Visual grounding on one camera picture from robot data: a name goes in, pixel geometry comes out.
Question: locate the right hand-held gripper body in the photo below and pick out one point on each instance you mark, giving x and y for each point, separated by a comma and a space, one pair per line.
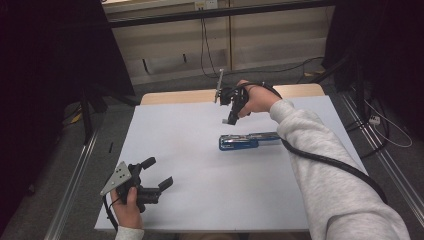
233, 95

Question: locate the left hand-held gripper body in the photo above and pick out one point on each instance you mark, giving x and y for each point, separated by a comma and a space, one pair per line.
121, 175

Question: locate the blue stapler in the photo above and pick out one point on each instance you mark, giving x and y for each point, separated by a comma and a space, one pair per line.
240, 141

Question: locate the person's right hand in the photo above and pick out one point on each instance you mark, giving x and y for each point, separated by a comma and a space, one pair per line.
261, 98

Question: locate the person's left hand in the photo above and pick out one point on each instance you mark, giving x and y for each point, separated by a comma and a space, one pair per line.
128, 213

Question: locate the white table cover sheet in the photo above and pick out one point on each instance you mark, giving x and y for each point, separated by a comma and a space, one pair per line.
200, 186

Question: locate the black metal stand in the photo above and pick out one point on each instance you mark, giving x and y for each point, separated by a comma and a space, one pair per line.
90, 110

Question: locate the black horizontal bar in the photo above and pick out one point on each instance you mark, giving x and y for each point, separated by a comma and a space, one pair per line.
216, 13

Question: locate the black curtain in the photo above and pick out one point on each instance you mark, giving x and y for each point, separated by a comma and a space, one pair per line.
50, 83
383, 50

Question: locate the white power adapter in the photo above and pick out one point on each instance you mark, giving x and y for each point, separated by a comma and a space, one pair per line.
374, 120

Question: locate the aluminium floor rail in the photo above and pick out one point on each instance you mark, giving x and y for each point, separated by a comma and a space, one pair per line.
383, 156
71, 186

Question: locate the white wall socket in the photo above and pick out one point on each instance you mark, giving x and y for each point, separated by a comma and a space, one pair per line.
206, 4

